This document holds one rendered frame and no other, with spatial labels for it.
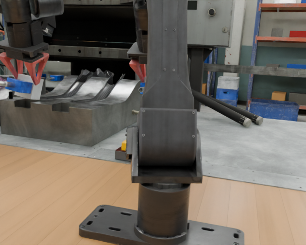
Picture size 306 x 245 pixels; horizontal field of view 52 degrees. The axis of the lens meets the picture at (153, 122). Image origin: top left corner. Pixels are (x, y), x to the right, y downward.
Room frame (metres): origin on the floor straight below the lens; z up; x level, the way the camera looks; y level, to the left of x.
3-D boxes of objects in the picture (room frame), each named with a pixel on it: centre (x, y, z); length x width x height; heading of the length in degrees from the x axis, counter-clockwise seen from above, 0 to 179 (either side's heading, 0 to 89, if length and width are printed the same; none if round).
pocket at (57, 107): (0.76, 0.22, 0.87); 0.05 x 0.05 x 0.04; 74
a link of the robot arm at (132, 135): (0.37, -0.01, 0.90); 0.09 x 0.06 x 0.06; 96
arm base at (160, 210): (0.36, -0.02, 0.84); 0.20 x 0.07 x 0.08; 75
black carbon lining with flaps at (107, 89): (0.98, 0.21, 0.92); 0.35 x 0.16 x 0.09; 164
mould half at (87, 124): (0.99, 0.20, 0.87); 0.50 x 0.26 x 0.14; 164
